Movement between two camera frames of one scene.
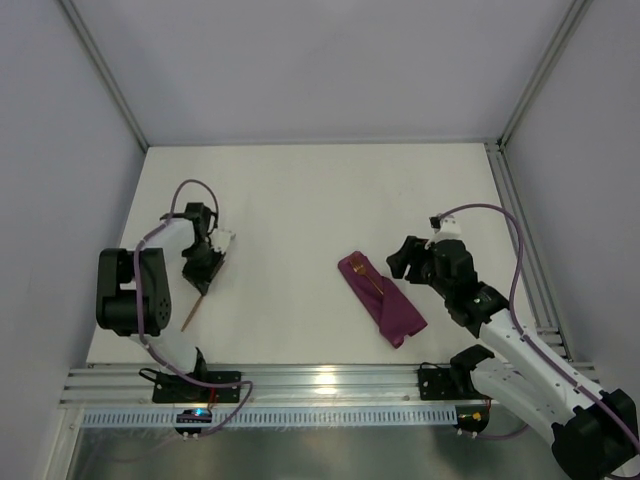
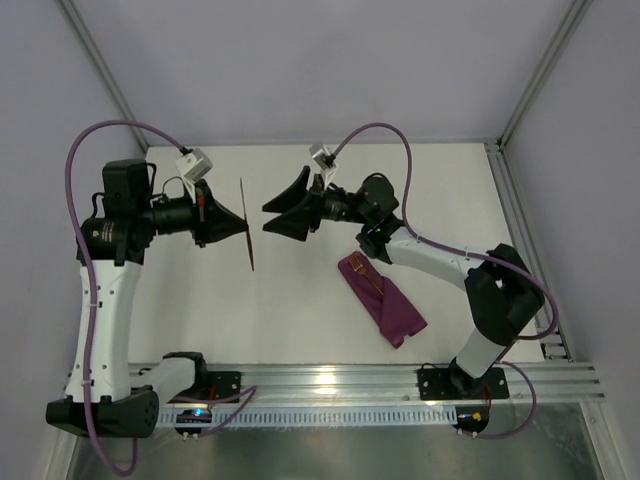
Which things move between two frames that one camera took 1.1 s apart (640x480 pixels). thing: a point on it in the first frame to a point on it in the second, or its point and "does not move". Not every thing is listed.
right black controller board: [472, 417] does not move
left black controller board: [193, 416] does not move
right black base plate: [438, 384] does not move
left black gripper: [206, 273] to [203, 213]
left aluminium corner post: [93, 56] does not move
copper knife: [192, 313] to [248, 235]
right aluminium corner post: [576, 13] does not move
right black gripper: [417, 265] to [316, 205]
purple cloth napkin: [394, 314] does not move
